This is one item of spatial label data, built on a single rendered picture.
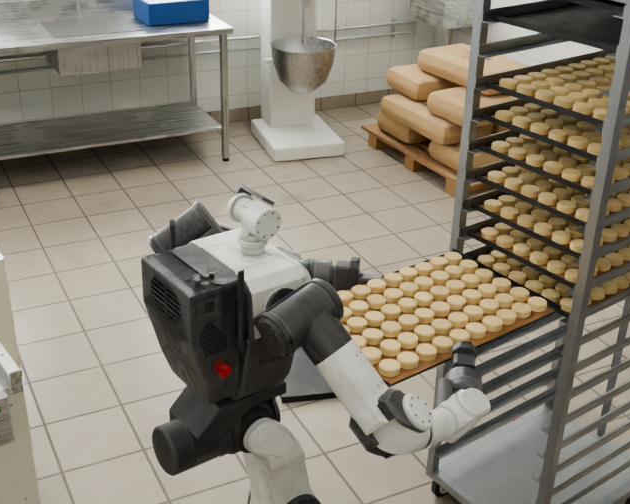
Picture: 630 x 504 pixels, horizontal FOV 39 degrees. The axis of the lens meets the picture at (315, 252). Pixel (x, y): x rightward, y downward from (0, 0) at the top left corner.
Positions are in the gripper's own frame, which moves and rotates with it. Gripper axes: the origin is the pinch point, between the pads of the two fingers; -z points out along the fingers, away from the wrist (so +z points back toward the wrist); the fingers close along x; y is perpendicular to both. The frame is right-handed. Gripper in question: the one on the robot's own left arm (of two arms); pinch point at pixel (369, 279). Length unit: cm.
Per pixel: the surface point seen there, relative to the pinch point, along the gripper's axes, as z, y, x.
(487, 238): -32.1, 23.1, 4.3
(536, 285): -46.2, 11.1, -3.3
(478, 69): -24, 25, 53
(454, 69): -25, 339, -35
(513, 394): -50, 50, -69
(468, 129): -23.3, 24.8, 36.4
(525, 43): -37, 37, 58
